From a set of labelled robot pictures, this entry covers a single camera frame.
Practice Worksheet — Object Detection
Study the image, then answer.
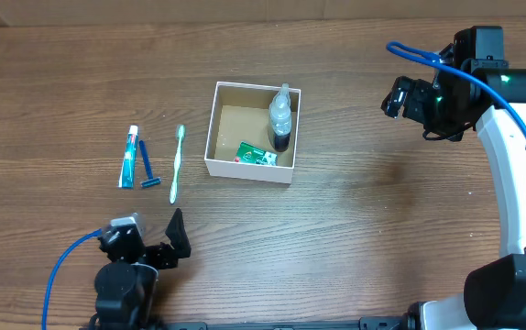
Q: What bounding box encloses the teal toothpaste tube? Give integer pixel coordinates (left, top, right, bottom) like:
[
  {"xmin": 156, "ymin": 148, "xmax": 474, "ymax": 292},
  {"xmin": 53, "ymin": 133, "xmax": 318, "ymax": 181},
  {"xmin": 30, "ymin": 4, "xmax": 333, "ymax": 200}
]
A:
[{"xmin": 118, "ymin": 125, "xmax": 138, "ymax": 189}]

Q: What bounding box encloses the green soap packet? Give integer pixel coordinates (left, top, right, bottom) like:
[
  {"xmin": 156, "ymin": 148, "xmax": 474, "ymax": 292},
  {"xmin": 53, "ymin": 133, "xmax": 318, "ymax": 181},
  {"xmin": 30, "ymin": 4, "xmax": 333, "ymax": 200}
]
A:
[{"xmin": 234, "ymin": 141, "xmax": 278, "ymax": 166}]

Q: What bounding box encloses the clear bottle dark liquid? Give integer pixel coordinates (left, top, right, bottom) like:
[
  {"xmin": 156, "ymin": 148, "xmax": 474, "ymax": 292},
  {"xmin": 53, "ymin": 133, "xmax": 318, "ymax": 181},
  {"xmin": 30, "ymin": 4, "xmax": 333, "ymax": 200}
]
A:
[{"xmin": 268, "ymin": 83, "xmax": 292, "ymax": 152}]

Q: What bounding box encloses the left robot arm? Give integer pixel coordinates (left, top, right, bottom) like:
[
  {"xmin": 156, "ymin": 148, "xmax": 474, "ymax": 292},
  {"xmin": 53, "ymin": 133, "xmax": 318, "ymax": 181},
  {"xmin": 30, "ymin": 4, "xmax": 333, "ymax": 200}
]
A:
[{"xmin": 89, "ymin": 209, "xmax": 192, "ymax": 330}]

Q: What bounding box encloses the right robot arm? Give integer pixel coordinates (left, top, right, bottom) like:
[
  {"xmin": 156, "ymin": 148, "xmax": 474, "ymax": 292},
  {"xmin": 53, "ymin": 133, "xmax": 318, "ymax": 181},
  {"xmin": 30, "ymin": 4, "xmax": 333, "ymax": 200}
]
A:
[{"xmin": 381, "ymin": 68, "xmax": 526, "ymax": 329}]

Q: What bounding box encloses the blue disposable razor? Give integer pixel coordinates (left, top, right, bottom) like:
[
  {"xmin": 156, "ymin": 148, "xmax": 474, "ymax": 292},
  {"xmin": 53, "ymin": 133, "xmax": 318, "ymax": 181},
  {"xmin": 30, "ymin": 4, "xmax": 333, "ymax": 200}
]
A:
[{"xmin": 139, "ymin": 140, "xmax": 161, "ymax": 189}]

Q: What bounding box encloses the green white toothbrush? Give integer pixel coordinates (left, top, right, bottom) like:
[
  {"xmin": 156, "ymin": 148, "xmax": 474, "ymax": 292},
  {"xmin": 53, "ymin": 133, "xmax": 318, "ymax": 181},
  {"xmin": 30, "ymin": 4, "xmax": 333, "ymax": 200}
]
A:
[{"xmin": 170, "ymin": 125, "xmax": 186, "ymax": 204}]

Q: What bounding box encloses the white cardboard box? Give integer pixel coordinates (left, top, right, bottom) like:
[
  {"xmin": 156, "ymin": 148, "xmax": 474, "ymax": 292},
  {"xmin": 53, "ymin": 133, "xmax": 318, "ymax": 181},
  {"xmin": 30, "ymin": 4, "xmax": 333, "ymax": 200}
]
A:
[{"xmin": 204, "ymin": 82, "xmax": 301, "ymax": 184}]

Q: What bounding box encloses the left blue cable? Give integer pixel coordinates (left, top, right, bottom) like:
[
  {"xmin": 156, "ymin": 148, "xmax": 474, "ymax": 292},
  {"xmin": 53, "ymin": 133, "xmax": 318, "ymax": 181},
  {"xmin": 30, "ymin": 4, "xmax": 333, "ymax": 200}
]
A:
[{"xmin": 41, "ymin": 227, "xmax": 104, "ymax": 330}]

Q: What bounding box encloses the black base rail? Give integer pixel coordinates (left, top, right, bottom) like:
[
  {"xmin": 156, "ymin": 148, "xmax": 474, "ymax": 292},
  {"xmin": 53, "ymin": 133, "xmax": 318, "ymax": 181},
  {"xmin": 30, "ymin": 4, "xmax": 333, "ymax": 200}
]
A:
[{"xmin": 145, "ymin": 314, "xmax": 422, "ymax": 330}]

